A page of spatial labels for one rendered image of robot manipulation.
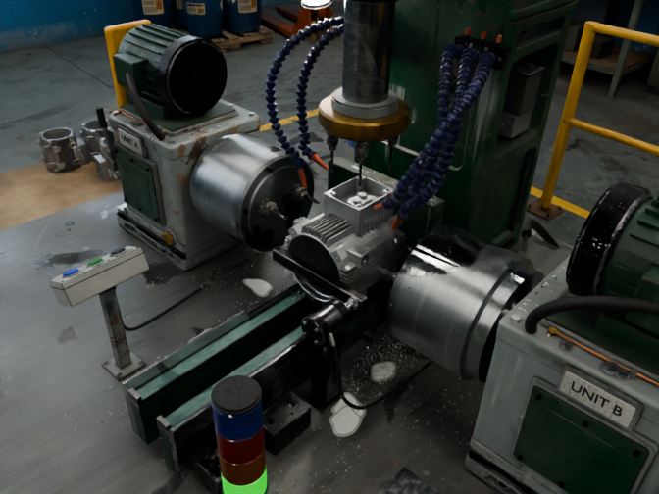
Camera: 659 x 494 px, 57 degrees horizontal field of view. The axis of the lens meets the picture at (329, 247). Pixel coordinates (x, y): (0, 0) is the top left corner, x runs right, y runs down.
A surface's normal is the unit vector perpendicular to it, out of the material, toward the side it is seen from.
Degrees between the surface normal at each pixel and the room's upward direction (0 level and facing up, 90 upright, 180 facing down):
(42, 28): 90
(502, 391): 90
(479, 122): 90
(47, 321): 0
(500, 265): 6
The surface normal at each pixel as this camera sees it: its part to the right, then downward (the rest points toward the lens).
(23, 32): 0.66, 0.44
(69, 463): 0.02, -0.83
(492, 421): -0.68, 0.39
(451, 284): -0.42, -0.38
